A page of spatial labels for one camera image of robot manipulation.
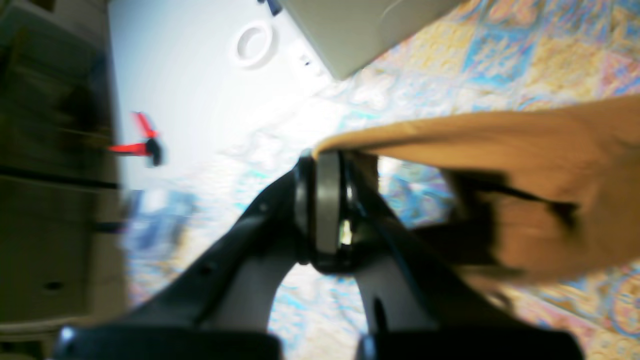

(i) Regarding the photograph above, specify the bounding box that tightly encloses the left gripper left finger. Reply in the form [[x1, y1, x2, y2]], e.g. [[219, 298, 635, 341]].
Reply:
[[117, 152, 345, 333]]

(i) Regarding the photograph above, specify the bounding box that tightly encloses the brown t-shirt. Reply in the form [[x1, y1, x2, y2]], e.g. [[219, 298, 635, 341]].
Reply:
[[313, 95, 640, 284]]

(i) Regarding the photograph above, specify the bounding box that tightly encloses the red and black clamp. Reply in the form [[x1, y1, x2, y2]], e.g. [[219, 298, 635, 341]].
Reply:
[[107, 111, 165, 167]]

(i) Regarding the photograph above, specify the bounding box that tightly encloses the white tape roll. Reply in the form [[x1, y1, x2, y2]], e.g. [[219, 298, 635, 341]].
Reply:
[[230, 20, 275, 69]]

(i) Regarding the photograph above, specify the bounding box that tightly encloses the patterned tablecloth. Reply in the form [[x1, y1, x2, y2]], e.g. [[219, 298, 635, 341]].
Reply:
[[129, 0, 639, 360]]

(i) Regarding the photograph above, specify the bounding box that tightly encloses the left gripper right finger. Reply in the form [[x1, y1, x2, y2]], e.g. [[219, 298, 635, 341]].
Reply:
[[342, 152, 531, 333]]

